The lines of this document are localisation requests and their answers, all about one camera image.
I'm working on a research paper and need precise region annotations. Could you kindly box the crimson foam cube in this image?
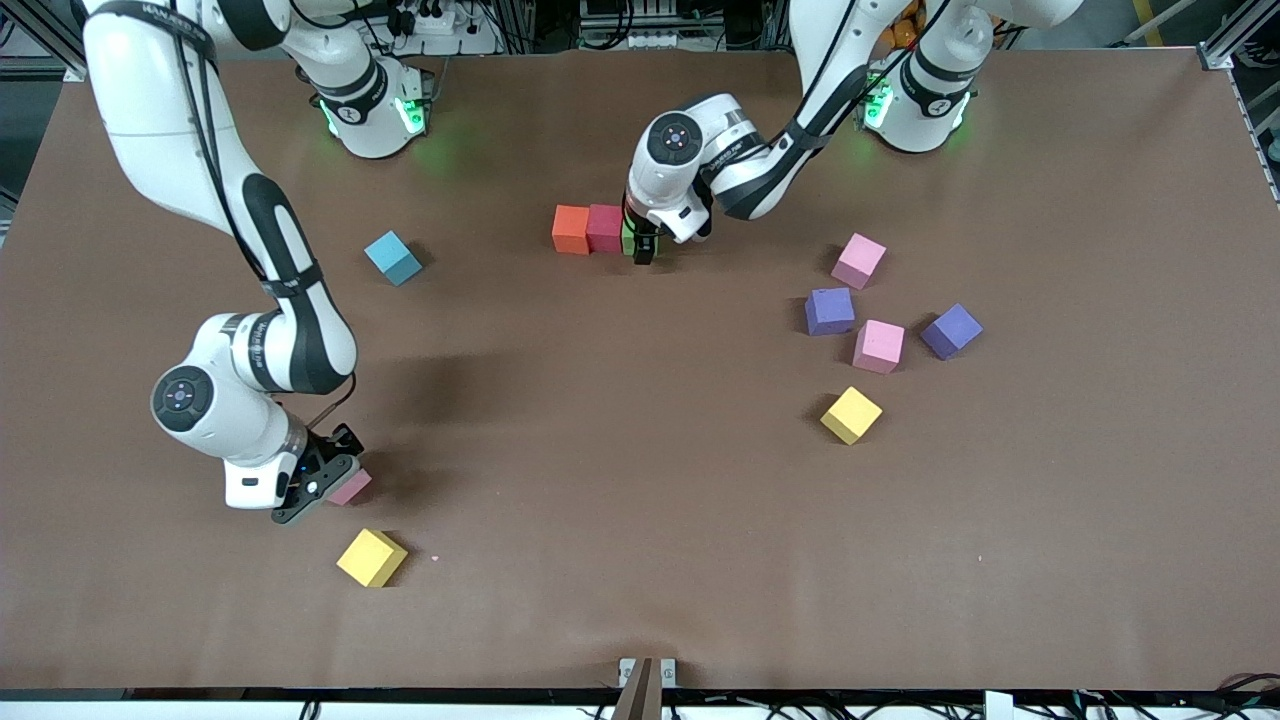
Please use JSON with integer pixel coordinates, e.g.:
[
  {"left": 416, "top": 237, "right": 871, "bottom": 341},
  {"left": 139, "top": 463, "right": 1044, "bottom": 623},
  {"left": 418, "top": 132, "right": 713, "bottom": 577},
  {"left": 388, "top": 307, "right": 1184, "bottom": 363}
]
[{"left": 587, "top": 204, "right": 625, "bottom": 254}]

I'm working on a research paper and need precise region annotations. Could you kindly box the orange foam cube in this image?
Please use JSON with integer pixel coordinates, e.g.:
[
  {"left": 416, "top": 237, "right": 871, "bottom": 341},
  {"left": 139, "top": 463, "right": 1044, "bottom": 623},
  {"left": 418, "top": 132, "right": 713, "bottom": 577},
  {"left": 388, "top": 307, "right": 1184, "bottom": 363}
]
[{"left": 552, "top": 205, "right": 591, "bottom": 256}]

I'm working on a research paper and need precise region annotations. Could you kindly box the yellow foam cube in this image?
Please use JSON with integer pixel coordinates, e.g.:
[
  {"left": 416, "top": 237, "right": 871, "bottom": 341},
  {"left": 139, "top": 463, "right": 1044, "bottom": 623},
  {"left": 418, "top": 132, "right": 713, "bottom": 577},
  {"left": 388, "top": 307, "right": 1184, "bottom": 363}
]
[
  {"left": 336, "top": 528, "right": 409, "bottom": 589},
  {"left": 820, "top": 386, "right": 884, "bottom": 446}
]

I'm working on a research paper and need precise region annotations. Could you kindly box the purple foam cube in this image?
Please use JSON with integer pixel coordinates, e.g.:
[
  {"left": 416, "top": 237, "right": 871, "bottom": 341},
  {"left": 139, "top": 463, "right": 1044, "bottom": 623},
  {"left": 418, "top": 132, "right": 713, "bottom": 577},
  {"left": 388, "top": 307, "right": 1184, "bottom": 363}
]
[
  {"left": 920, "top": 303, "right": 984, "bottom": 362},
  {"left": 804, "top": 287, "right": 857, "bottom": 337}
]

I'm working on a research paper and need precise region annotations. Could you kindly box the blue foam cube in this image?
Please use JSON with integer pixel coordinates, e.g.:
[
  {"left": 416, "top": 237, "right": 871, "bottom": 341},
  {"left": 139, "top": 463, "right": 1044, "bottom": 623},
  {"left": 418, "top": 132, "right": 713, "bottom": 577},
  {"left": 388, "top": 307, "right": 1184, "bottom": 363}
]
[{"left": 363, "top": 230, "right": 424, "bottom": 288}]

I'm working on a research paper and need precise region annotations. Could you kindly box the bag of orange items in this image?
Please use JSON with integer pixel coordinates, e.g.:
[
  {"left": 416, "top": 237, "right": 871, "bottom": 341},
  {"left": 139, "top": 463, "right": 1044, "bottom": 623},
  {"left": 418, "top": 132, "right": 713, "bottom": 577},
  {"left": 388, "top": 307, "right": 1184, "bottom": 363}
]
[{"left": 880, "top": 5, "right": 923, "bottom": 49}]

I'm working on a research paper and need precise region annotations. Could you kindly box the white power strip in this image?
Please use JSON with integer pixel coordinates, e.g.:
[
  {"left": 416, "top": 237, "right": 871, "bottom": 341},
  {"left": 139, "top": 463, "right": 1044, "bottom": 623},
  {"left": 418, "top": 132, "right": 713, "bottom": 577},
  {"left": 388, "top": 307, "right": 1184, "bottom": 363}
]
[{"left": 395, "top": 3, "right": 471, "bottom": 37}]

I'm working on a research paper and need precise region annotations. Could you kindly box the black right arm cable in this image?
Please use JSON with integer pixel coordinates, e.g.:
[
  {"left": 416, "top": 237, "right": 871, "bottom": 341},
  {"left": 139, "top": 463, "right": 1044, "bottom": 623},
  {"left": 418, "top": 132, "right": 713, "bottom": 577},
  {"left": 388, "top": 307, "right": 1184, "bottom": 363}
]
[{"left": 185, "top": 0, "right": 357, "bottom": 433}]

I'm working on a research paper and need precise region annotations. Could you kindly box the metal bracket with brown post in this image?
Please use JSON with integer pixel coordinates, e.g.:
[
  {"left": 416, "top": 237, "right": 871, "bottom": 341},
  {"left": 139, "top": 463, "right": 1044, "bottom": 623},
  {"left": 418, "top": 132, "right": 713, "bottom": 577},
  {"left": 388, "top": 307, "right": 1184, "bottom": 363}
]
[{"left": 617, "top": 656, "right": 678, "bottom": 720}]

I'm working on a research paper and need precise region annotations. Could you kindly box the aluminium frame profile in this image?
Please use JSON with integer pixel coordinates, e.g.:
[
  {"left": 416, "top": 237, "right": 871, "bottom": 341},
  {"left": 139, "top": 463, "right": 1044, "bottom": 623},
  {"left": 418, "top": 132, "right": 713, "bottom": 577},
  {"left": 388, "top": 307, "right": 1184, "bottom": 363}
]
[
  {"left": 1203, "top": 0, "right": 1280, "bottom": 73},
  {"left": 0, "top": 0, "right": 91, "bottom": 83}
]

